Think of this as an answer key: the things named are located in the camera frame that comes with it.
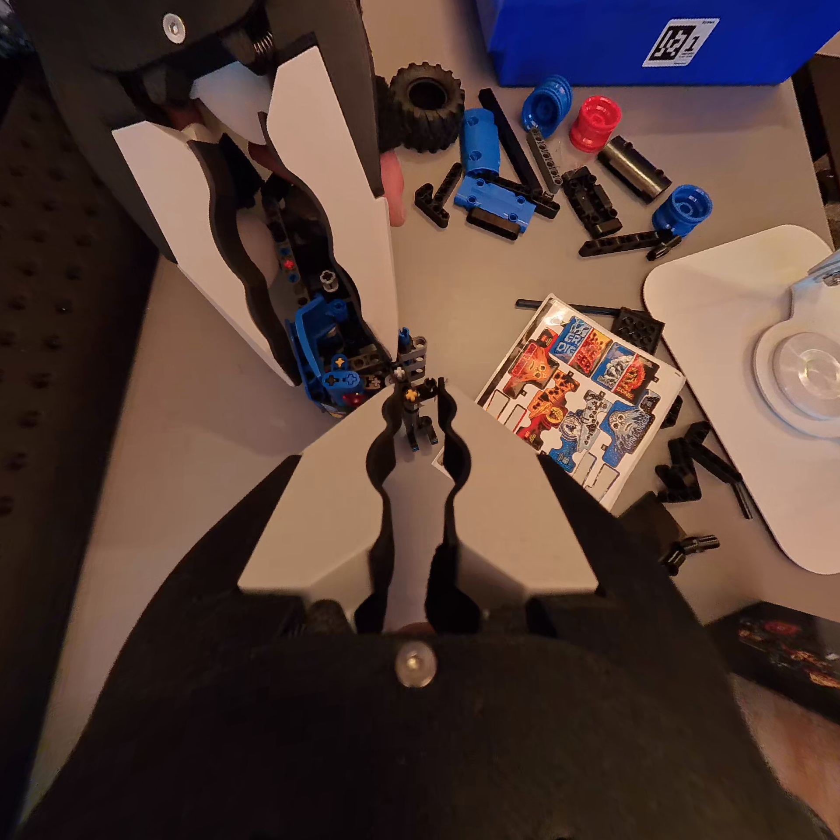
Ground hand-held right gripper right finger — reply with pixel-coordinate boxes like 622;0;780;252
425;378;599;634

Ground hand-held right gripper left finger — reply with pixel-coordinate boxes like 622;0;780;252
236;386;401;634

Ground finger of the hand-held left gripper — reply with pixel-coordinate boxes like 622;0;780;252
258;49;400;362
112;120;304;388

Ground black blue toy car chassis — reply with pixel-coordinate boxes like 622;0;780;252
262;174;442;455

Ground grey desk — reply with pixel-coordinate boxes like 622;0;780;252
20;0;840;840

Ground person's left hand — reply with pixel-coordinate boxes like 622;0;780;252
381;150;409;228

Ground black toy tire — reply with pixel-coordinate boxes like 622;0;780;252
374;75;408;152
388;62;466;153

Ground short black beam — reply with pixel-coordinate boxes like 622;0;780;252
413;162;463;229
466;206;522;240

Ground colourful sticker sheet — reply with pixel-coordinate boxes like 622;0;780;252
433;293;686;513

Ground blue curved panel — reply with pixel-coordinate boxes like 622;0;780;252
459;108;501;177
454;172;536;227

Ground long thin black beam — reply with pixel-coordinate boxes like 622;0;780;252
478;87;546;194

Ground black holed beam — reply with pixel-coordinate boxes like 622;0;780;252
492;176;562;219

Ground grey holed beam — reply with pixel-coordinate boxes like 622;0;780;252
525;125;562;194

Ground blue toy wheel hub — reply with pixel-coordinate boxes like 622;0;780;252
651;185;713;237
521;74;573;139

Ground black studded plate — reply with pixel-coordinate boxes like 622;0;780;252
610;306;665;349

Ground red toy wheel hub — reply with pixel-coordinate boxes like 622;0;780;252
569;95;622;153

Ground chunky black holed brick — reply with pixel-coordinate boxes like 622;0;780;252
561;166;623;238

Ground blue storage bin with tag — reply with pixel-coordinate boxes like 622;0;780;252
476;0;840;88

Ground black toy set box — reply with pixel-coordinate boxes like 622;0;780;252
709;600;840;713

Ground white book stand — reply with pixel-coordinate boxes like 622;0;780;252
643;225;840;575

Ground black angled beam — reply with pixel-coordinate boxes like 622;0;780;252
579;230;683;261

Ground black curved panel piece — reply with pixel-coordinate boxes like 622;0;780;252
597;136;672;203

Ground large black frame assembly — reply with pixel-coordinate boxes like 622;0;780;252
620;491;721;576

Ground black holed frame pieces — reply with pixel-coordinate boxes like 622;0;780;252
655;421;754;519

